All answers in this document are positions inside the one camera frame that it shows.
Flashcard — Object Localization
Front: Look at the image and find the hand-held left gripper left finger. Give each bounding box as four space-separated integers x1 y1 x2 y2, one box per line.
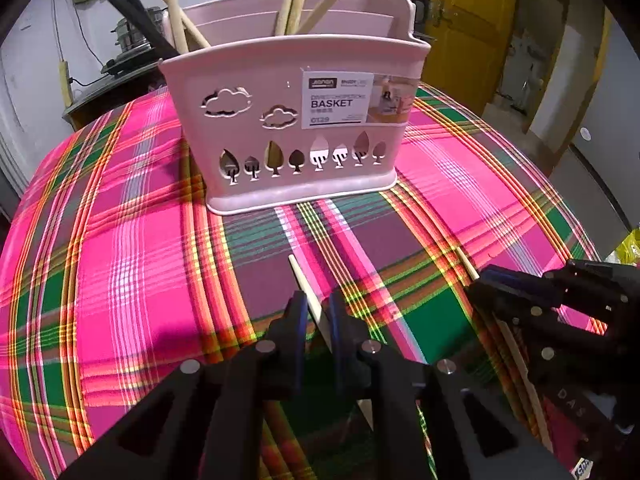
59 291 309 480

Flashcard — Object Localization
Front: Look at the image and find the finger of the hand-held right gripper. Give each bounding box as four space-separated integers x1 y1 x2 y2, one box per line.
492 310 640 434
465 259 640 337

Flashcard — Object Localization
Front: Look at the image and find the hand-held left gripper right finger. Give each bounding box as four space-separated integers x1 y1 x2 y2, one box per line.
327 290 576 480

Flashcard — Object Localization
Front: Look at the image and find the pink plastic utensil basket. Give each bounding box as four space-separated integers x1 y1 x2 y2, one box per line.
158 0 432 217

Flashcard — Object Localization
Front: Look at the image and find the yellow plastic bag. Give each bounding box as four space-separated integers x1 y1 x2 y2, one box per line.
607 227 640 266

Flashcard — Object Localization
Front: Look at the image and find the pink plaid cloth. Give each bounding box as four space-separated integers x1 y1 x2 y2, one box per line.
0 82 601 480

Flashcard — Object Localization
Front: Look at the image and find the wooden kitchen cabinet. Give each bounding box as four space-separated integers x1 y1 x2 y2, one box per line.
62 67 168 131

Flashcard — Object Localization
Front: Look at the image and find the yellow door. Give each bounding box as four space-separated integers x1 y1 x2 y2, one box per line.
417 0 521 116

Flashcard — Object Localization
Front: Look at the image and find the gas stove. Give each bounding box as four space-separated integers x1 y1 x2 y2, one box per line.
101 54 162 79

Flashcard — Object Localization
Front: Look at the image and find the small metal pot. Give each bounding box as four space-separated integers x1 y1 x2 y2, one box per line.
387 0 431 36

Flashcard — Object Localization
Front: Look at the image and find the steel steamer pot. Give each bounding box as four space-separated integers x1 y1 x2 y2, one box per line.
112 7 166 53

